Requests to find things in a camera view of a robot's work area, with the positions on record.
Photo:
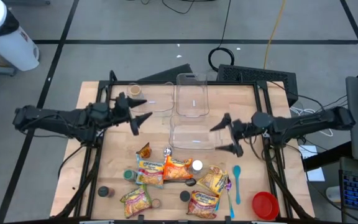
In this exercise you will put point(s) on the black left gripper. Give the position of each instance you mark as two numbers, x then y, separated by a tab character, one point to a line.
121	110

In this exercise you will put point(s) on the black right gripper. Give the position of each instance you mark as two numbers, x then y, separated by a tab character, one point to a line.
239	130

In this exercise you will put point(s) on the teal plastic spoon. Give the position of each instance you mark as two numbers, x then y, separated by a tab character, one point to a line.
237	172

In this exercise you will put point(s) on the white lid spice jar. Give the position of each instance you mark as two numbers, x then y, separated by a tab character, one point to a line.
197	165

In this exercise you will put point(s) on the taco seasoning packet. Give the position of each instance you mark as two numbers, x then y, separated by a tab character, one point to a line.
145	152

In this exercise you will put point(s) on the yellow noodle pack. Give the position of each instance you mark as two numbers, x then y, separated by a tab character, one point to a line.
213	180

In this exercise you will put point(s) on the orange Maruchan chicken ramen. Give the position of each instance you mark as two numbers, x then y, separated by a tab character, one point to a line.
176	169

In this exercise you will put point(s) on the blue Maruchan ramen pack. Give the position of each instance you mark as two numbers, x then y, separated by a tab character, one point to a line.
149	172

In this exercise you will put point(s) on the green lid spice jar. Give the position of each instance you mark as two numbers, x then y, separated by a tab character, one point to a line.
129	175

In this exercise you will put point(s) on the red Maruchan ramen pack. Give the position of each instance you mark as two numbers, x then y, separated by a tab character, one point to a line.
202	203

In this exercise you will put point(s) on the black lid spice jar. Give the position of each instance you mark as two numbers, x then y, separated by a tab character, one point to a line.
185	196

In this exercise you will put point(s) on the dark lid brown spice jar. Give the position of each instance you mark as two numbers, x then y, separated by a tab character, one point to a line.
104	191

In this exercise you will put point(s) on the chili shrimp ramen pack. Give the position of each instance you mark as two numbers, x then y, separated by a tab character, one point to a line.
135	201

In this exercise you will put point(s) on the small clear lid jar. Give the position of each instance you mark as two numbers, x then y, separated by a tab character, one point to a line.
156	203

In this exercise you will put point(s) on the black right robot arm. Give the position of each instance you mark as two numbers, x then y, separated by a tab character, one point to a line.
309	121

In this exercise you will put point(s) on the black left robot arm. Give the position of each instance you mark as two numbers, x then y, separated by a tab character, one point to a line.
51	119

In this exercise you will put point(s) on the clear plastic storage bin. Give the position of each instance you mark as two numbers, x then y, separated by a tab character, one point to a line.
160	93
194	133
192	93

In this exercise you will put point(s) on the black flat panel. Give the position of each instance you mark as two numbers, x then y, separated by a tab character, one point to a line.
169	74

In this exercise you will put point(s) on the red plastic bowl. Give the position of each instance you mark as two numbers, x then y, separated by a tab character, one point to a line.
265	206

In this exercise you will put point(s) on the white paper sheet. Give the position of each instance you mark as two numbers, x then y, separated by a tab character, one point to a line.
315	175

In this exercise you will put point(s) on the white computer mouse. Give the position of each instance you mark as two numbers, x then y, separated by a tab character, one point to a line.
333	193

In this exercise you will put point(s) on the white trash can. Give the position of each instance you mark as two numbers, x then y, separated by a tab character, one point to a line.
11	43

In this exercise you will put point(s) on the black aluminium table frame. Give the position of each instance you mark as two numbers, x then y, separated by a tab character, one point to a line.
228	83

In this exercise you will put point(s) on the black desk frame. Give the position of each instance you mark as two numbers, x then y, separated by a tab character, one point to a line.
325	158

